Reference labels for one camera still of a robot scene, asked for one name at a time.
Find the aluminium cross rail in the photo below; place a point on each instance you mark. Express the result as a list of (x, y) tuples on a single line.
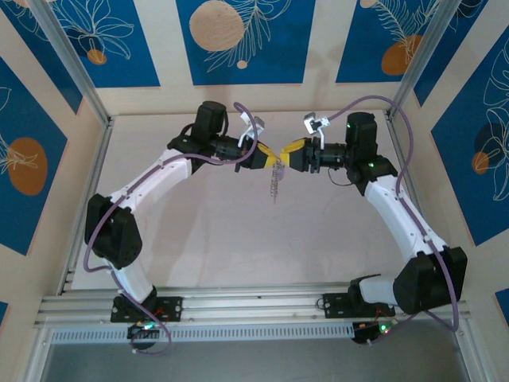
[(254, 306)]

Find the black controller board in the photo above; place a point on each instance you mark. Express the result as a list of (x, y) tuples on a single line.
[(137, 330), (364, 332)]

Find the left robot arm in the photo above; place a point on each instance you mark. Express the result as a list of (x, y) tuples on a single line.
[(159, 175)]

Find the aluminium corner post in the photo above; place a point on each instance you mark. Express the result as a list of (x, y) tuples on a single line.
[(72, 59), (420, 59)]

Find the grey metal sheet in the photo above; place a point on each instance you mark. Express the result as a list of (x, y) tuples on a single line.
[(254, 364)]

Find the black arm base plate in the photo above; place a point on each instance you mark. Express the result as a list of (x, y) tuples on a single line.
[(334, 305), (175, 308)]

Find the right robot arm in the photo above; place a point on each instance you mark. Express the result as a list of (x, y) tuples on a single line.
[(397, 215)]

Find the aluminium side rail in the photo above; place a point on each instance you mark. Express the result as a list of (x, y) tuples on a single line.
[(397, 139), (100, 143)]

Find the aluminium frame bar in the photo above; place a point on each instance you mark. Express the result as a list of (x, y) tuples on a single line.
[(477, 374), (37, 358)]

